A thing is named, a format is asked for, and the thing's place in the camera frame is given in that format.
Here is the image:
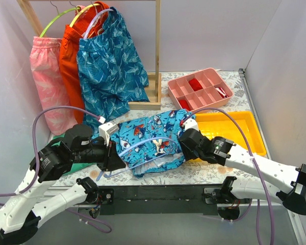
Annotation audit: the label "blue shark print shorts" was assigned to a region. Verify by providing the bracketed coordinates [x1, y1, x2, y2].
[110, 109, 189, 178]

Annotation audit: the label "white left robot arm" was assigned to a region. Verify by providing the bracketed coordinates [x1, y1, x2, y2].
[0, 122, 125, 244]

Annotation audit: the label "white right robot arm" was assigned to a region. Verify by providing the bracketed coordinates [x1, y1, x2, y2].
[179, 129, 306, 215]

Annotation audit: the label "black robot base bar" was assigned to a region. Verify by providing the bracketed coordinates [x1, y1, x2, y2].
[84, 184, 249, 221]

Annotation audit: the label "teal leaf print shorts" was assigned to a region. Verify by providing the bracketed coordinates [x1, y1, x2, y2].
[76, 7, 149, 130]

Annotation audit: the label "pink patterned shorts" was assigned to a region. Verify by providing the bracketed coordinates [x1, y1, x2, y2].
[30, 37, 77, 135]

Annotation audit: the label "yellow hanger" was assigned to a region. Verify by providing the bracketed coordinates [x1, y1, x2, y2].
[69, 3, 100, 28]

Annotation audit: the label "orange shorts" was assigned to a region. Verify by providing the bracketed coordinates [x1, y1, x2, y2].
[59, 1, 109, 109]

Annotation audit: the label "green hanger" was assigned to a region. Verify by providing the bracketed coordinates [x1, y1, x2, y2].
[39, 7, 81, 38]

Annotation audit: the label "translucent white hanger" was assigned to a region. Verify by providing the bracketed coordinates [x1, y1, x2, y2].
[83, 8, 114, 39]

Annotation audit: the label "green folded cloth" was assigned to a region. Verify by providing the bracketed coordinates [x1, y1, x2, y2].
[49, 134, 93, 176]

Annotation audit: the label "floral table mat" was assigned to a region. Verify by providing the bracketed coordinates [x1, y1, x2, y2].
[38, 70, 273, 186]

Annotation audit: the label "yellow plastic tray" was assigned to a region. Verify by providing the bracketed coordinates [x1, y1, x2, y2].
[195, 111, 267, 157]

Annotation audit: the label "red cloth in corner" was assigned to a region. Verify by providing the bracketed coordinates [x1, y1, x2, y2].
[178, 100, 191, 111]

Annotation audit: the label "pink divided organizer box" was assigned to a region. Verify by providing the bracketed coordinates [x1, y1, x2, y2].
[167, 68, 234, 111]

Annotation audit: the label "red white striped cloth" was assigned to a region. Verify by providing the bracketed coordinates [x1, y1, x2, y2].
[215, 87, 228, 99]

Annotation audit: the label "red rolled cloth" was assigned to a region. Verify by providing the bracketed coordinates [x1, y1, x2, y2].
[188, 78, 203, 91]

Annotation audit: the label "wooden clothes rack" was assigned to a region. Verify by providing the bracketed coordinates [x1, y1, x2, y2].
[18, 1, 162, 110]

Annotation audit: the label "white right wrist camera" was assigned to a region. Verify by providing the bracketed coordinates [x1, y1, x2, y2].
[180, 118, 199, 131]

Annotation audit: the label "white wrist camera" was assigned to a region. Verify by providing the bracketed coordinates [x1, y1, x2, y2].
[180, 118, 199, 131]
[98, 116, 119, 146]

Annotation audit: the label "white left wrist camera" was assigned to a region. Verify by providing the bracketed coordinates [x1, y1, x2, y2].
[98, 116, 119, 146]

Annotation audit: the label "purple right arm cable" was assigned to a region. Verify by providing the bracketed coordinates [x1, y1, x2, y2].
[183, 107, 275, 245]

